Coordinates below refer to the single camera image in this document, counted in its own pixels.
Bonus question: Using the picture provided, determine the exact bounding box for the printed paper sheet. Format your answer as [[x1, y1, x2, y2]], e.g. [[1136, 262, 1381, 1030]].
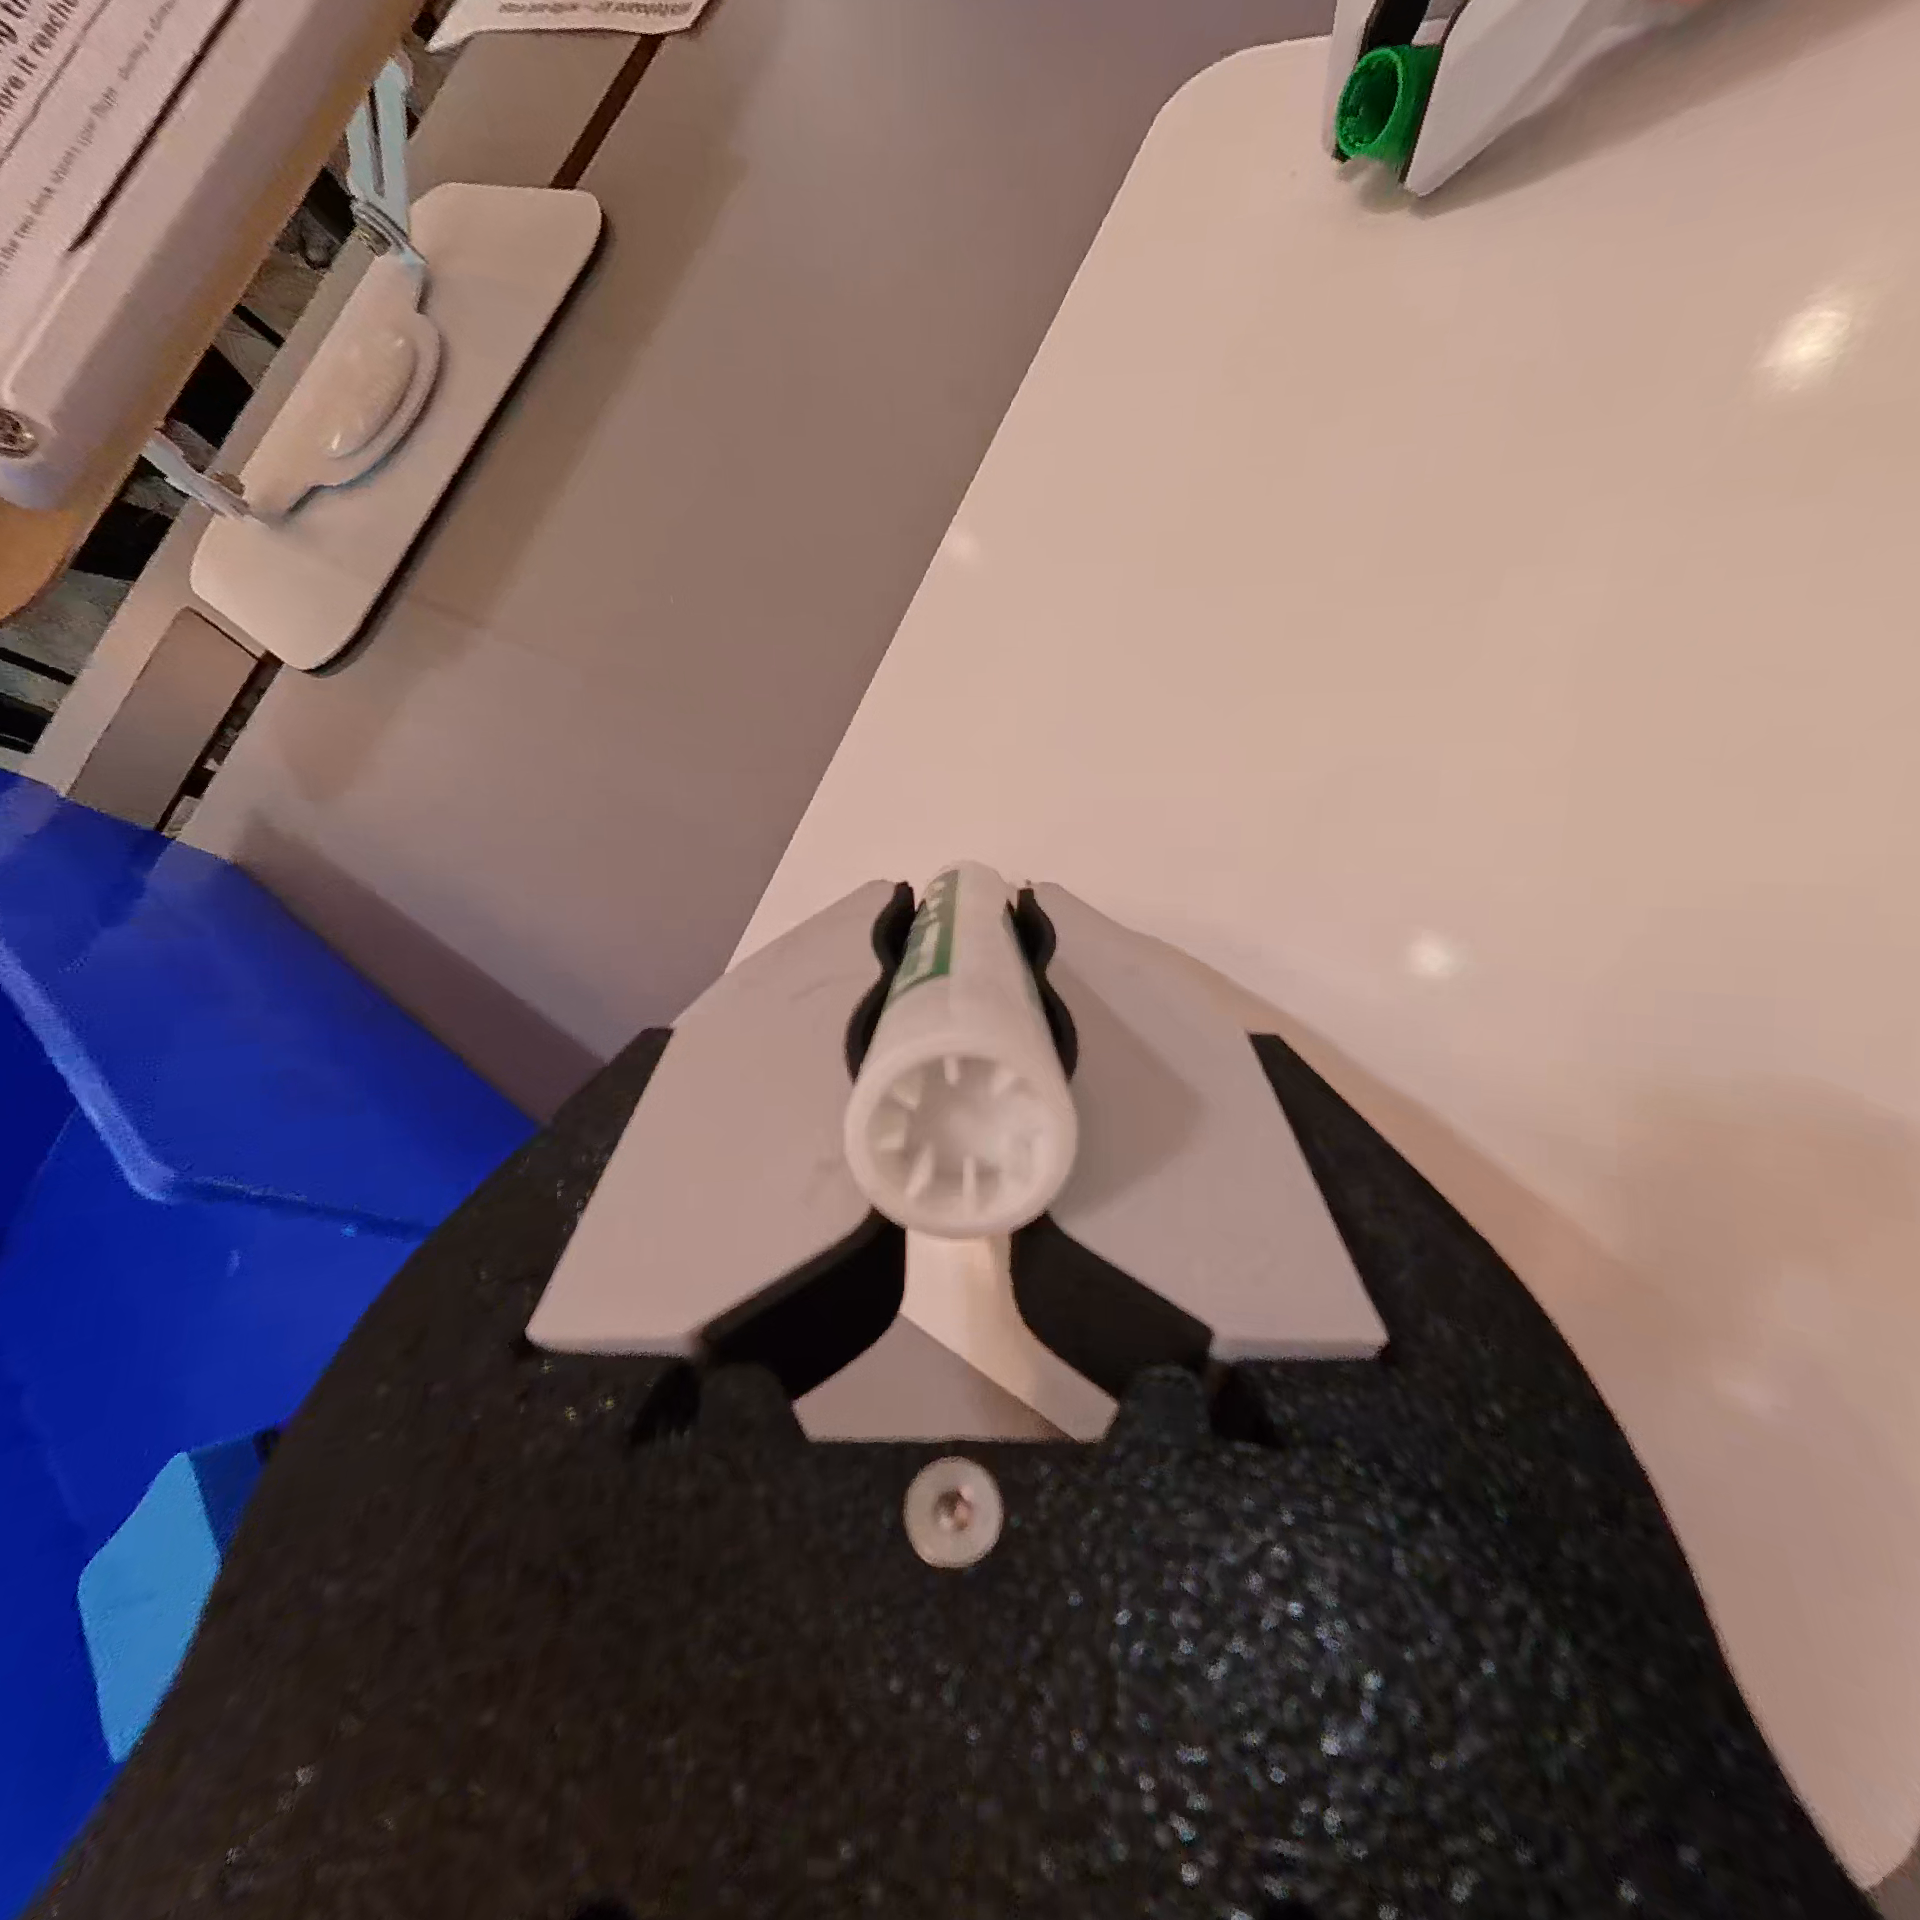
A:
[[428, 0, 719, 57]]

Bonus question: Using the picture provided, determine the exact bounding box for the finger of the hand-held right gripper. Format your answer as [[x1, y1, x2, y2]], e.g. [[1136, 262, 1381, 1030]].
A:
[[1325, 0, 1420, 157], [1399, 0, 1700, 199]]

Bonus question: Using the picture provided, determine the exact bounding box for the green marker cap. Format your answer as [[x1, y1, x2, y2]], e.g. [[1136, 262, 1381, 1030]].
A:
[[1334, 42, 1447, 168]]

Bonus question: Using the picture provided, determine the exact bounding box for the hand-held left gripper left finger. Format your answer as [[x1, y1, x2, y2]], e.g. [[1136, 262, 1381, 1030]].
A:
[[526, 879, 919, 1408]]

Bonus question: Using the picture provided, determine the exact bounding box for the white whiteboard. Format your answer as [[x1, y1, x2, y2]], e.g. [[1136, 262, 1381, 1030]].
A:
[[724, 31, 1920, 1896]]

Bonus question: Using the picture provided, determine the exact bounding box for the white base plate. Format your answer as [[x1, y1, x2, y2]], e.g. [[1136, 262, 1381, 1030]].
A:
[[189, 181, 608, 674]]

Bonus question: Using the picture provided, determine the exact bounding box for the blue plastic bin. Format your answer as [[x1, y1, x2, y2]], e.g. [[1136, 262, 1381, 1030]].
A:
[[0, 770, 545, 1882]]

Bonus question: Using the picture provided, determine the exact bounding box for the white dry-erase marker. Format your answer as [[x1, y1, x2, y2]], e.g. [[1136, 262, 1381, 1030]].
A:
[[839, 859, 1087, 1241]]

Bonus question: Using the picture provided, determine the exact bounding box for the white clamp mount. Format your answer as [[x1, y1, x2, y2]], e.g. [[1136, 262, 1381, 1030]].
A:
[[151, 58, 448, 527]]

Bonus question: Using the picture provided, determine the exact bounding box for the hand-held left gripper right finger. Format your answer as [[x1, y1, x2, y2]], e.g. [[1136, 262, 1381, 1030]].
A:
[[1012, 879, 1393, 1415]]

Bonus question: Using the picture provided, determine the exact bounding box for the white labelled box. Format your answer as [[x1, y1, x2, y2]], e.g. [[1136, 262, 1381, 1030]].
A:
[[0, 0, 429, 510]]

